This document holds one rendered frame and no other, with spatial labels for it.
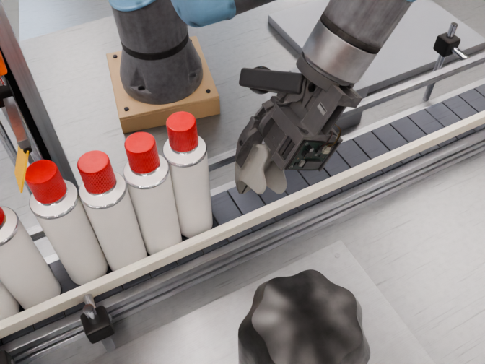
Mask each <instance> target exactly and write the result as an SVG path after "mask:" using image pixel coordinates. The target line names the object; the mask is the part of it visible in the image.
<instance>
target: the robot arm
mask: <svg viewBox="0 0 485 364"><path fill-rule="evenodd" d="M108 1H109V3H110V5H111V7H112V10H113V15H114V18H115V23H116V26H117V29H118V34H119V37H120V40H121V45H122V53H121V64H120V78H121V82H122V85H123V88H124V90H125V91H126V93H127V94H128V95H129V96H130V97H132V98H133V99H134V100H137V101H139V102H142V103H146V104H151V105H164V104H169V103H174V102H178V101H179V100H182V99H184V98H186V97H188V96H189V95H191V94H192V93H193V92H194V91H195V90H196V89H197V88H198V87H199V85H200V83H201V81H202V79H203V68H202V63H201V58H200V56H199V54H198V52H197V51H196V49H195V47H194V45H193V44H192V42H191V39H190V38H189V35H188V25H189V26H191V27H203V26H206V25H211V24H214V23H216V22H221V21H223V20H230V19H232V18H234V16H236V15H238V14H242V13H243V12H247V11H249V10H251V9H255V8H257V7H260V6H263V5H264V4H268V3H270V2H272V1H276V0H108ZM415 1H416V0H330V1H329V2H328V5H327V6H326V8H325V10H324V11H323V13H322V15H321V16H320V19H319V20H318V22H317V23H316V25H315V27H314V28H313V31H312V32H311V33H310V35H309V37H308V39H307V40H306V42H305V44H304V45H303V47H302V49H303V52H302V53H301V54H300V57H299V58H298V59H297V62H296V66H297V68H298V69H299V71H300V72H301V73H297V72H289V71H275V70H270V69H269V68H267V67H265V66H257V67H255V68H245V67H244V68H242V69H241V72H240V80H239V85H240V86H242V87H248V88H250V90H251V91H253V92H254V93H256V94H259V95H263V94H266V93H268V92H275V93H277V96H271V99H270V100H267V101H266V102H264V103H262V106H261V107H260V108H259V109H258V111H257V112H256V114H255V115H254V116H251V117H250V120H249V122H248V124H247V126H246V127H245V128H244V129H243V130H242V133H241V134H240V136H239V139H238V141H237V149H236V153H235V161H236V163H235V184H236V187H237V191H238V192H239V194H245V193H246V192H248V191H249V190H251V189H252V190H254V192H256V193H257V194H262V193H263V192H264V191H265V190H266V187H267V186H268V187H269V188H270V189H271V190H272V191H274V192H276V193H277V194H282V193H283V192H284V191H285V190H286V188H287V180H286V177H285V174H284V170H318V171H321V170H322V169H323V168H324V166H325V165H326V163H327V162H328V161H329V160H330V158H331V157H332V155H333V154H334V152H335V151H336V150H337V148H338V147H339V145H340V144H341V143H342V141H343V139H342V138H341V137H340V136H341V128H340V127H339V126H337V125H336V124H335V123H336V122H337V120H338V119H339V118H340V116H341V114H342V113H343V112H344V111H345V109H346V107H350V108H357V106H358V105H359V104H360V102H361V101H362V99H363V98H362V97H361V96H360V95H359V94H358V93H357V92H356V91H355V90H354V89H353V86H354V85H355V83H357V82H358V81H359V80H360V79H361V78H362V76H363V75H364V73H365V72H366V70H367V69H368V67H369V66H370V64H371V63H372V62H373V60H374V59H375V57H376V55H377V54H378V53H379V51H380V49H381V48H382V47H383V46H384V44H385V42H386V41H387V39H388V38H389V37H390V35H391V34H392V32H393V31H394V30H395V28H396V27H397V25H398V23H399V22H400V21H401V19H402V18H403V16H404V15H405V13H406V12H407V11H408V9H409V8H410V6H411V5H412V4H413V2H415ZM334 125H335V126H337V127H338V128H339V131H340V132H339V134H337V133H336V131H335V130H334V129H333V126H334ZM262 141H264V142H265V144H262Z"/></svg>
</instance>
